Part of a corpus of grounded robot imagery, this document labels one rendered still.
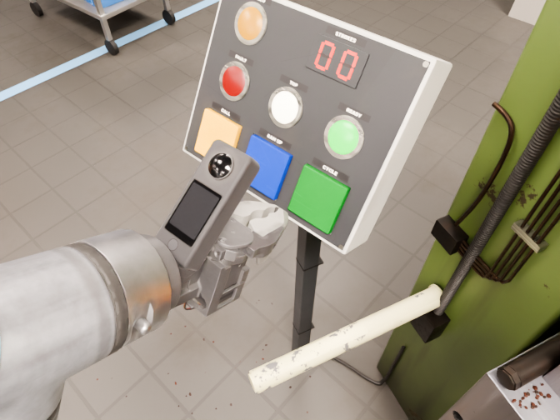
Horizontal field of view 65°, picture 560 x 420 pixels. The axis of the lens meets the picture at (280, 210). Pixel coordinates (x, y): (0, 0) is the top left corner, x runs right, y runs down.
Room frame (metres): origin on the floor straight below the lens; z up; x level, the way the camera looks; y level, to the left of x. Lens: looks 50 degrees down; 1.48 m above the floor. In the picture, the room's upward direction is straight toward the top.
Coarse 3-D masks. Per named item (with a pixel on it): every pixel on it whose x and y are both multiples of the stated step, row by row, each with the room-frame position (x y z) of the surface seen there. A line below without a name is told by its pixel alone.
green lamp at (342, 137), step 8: (336, 128) 0.46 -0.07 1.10; (344, 128) 0.45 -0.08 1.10; (352, 128) 0.45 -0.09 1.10; (328, 136) 0.46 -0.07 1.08; (336, 136) 0.45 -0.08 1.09; (344, 136) 0.44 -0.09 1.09; (352, 136) 0.44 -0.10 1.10; (336, 144) 0.44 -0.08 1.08; (344, 144) 0.44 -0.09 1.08; (352, 144) 0.43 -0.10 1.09; (344, 152) 0.43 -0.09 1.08
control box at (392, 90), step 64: (256, 0) 0.62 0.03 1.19; (256, 64) 0.57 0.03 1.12; (320, 64) 0.52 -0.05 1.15; (384, 64) 0.48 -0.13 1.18; (448, 64) 0.49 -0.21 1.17; (192, 128) 0.57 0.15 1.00; (256, 128) 0.52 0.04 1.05; (320, 128) 0.47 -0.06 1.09; (384, 128) 0.43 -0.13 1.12; (256, 192) 0.46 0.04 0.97; (384, 192) 0.41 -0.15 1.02
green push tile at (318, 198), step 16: (304, 176) 0.43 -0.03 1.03; (320, 176) 0.42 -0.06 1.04; (304, 192) 0.42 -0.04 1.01; (320, 192) 0.41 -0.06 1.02; (336, 192) 0.40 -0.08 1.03; (288, 208) 0.41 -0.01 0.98; (304, 208) 0.40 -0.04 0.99; (320, 208) 0.40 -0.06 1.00; (336, 208) 0.39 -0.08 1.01; (320, 224) 0.38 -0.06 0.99
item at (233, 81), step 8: (224, 72) 0.59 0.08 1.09; (232, 72) 0.58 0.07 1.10; (240, 72) 0.57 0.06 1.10; (224, 80) 0.58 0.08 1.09; (232, 80) 0.57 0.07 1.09; (240, 80) 0.57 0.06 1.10; (224, 88) 0.58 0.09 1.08; (232, 88) 0.57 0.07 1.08; (240, 88) 0.56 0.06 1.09; (232, 96) 0.56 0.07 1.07
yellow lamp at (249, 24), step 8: (248, 8) 0.62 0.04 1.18; (256, 8) 0.61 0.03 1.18; (240, 16) 0.62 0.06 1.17; (248, 16) 0.61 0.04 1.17; (256, 16) 0.61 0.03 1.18; (240, 24) 0.61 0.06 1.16; (248, 24) 0.61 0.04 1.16; (256, 24) 0.60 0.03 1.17; (240, 32) 0.61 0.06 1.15; (248, 32) 0.60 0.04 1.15; (256, 32) 0.59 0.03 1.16
